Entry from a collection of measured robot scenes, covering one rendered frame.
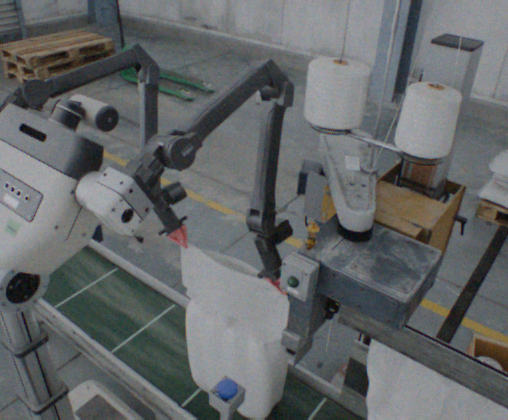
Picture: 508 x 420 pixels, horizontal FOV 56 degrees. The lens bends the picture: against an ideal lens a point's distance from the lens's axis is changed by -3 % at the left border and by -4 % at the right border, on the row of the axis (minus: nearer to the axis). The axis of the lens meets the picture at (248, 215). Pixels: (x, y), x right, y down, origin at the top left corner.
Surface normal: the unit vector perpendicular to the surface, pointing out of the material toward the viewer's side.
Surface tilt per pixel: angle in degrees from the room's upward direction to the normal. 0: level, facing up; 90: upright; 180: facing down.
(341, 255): 0
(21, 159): 50
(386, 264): 0
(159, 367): 0
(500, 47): 90
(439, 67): 90
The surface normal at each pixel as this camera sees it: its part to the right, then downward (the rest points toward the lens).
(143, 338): 0.04, -0.83
